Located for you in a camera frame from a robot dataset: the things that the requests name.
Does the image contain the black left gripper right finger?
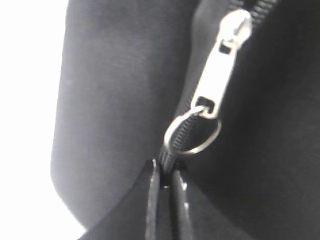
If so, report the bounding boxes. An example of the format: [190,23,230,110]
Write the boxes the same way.
[169,163,240,240]

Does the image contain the black fabric tote bag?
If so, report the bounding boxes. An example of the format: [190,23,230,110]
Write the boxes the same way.
[50,0,320,240]

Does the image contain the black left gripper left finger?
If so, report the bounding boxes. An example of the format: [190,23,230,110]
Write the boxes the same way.
[80,159,161,240]

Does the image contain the silver zipper pull with ring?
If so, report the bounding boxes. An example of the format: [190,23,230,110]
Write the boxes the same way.
[163,9,253,156]

